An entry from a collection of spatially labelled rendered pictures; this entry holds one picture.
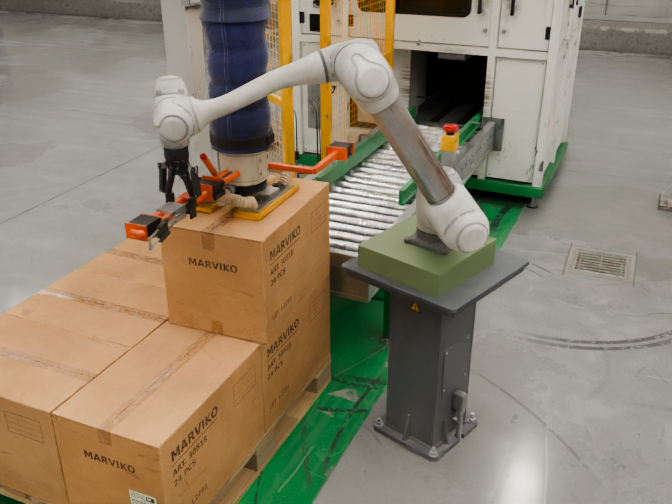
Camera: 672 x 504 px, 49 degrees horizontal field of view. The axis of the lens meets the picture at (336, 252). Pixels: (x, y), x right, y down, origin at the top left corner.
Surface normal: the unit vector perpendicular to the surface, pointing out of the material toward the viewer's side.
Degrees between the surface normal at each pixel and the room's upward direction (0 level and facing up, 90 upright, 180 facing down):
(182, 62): 89
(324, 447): 0
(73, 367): 0
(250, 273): 90
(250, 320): 90
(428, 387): 90
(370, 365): 0
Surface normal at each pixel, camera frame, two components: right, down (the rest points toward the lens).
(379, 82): 0.16, 0.37
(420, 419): -0.67, 0.32
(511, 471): 0.00, -0.90
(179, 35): -0.40, 0.40
